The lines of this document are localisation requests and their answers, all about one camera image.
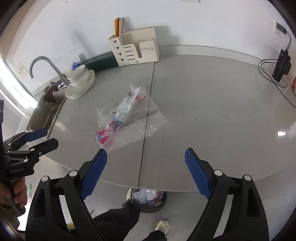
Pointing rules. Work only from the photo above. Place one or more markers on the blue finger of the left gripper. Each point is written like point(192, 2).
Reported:
point(34, 135)
point(43, 148)

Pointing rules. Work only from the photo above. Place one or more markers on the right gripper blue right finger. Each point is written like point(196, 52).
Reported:
point(200, 171)

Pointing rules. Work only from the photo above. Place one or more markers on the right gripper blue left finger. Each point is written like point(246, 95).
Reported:
point(91, 171)

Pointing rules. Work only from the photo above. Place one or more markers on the small clear plastic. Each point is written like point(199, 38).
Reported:
point(148, 197)

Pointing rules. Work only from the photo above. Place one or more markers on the clear zip bag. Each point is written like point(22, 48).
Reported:
point(143, 121)

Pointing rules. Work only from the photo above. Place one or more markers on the red white snack wrapper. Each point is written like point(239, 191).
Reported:
point(121, 114)

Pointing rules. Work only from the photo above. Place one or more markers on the black mesh trash bin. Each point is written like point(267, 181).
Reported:
point(149, 209)

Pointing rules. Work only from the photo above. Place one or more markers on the steel kitchen faucet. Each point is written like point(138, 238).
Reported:
point(44, 71)

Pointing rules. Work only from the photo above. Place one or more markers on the person's left hand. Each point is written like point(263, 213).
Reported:
point(20, 190)

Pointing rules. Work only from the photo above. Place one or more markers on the stainless steel sink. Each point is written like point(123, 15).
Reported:
point(45, 114)

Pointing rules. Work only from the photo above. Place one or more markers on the brown dish rag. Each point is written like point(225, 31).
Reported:
point(49, 94)

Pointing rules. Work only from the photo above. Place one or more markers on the white sneaker right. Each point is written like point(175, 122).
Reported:
point(163, 226)

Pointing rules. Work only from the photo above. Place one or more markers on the large white plate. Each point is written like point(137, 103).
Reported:
point(72, 92)

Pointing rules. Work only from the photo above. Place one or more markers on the upper white ribbed bowl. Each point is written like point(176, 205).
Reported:
point(73, 74)

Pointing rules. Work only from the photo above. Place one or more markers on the white ribbed bowl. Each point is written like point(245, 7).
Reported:
point(73, 74)
point(80, 80)

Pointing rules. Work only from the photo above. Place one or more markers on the lower white ribbed bowl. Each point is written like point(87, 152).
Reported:
point(80, 80)

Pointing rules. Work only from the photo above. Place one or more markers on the blue white salt bag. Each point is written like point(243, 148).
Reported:
point(75, 62)

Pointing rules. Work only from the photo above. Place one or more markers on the dark green drying mat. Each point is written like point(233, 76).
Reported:
point(102, 62)

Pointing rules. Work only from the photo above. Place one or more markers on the cream utensil organizer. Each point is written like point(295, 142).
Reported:
point(135, 47)

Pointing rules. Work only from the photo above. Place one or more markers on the black power bank device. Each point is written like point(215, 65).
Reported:
point(283, 65)

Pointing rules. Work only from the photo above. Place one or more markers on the orange chopsticks bundle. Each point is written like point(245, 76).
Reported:
point(118, 26)

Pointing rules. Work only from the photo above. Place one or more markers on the paper notice on wall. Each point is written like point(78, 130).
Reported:
point(21, 72)

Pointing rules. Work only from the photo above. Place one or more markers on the black wall charger plug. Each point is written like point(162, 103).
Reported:
point(281, 28)

